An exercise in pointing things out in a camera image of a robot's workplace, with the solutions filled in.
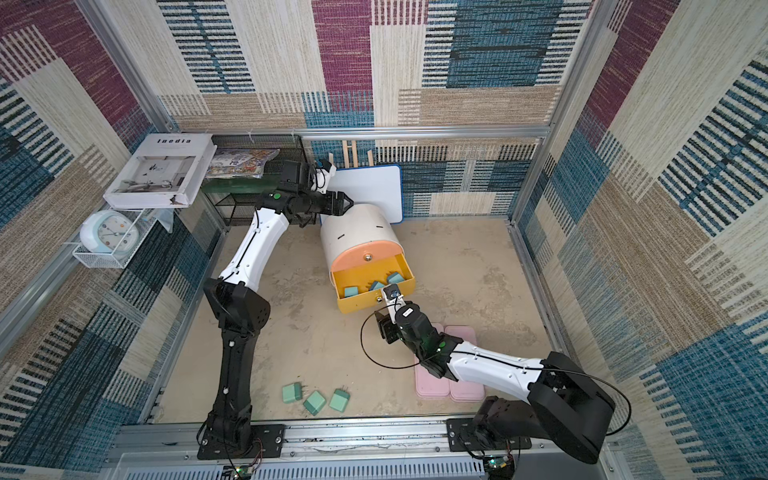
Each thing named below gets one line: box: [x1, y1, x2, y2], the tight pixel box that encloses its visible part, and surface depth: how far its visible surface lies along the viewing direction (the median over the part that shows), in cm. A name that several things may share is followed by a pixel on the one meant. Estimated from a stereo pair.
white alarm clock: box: [80, 210, 140, 254], surface depth 66 cm
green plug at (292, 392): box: [282, 382, 307, 404], surface depth 81 cm
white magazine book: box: [103, 133, 218, 209], surface depth 75 cm
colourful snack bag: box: [205, 148, 280, 179], surface depth 85 cm
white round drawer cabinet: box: [320, 203, 405, 287], surface depth 91 cm
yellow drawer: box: [331, 253, 416, 313], surface depth 91 cm
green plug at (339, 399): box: [329, 385, 351, 413], surface depth 80 cm
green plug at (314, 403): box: [303, 390, 326, 416], surface depth 80 cm
